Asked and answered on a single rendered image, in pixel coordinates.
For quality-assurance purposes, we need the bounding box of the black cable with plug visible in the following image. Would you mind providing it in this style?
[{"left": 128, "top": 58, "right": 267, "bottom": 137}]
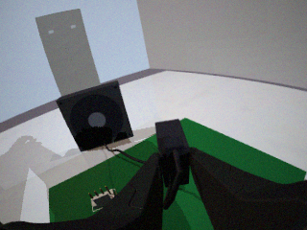
[{"left": 104, "top": 119, "right": 191, "bottom": 210}]

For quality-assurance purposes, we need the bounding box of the green circuit board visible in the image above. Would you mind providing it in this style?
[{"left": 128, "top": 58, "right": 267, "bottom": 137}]
[{"left": 49, "top": 118, "right": 307, "bottom": 230}]

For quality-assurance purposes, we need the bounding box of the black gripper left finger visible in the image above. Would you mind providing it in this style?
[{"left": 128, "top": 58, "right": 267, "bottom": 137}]
[{"left": 0, "top": 152, "right": 164, "bottom": 230}]

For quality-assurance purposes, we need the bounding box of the black square cooling fan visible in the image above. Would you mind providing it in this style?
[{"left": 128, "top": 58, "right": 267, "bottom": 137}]
[{"left": 57, "top": 80, "right": 134, "bottom": 152}]

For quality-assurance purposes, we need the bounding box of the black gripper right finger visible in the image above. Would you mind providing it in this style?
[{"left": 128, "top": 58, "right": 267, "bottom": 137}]
[{"left": 189, "top": 147, "right": 307, "bottom": 230}]

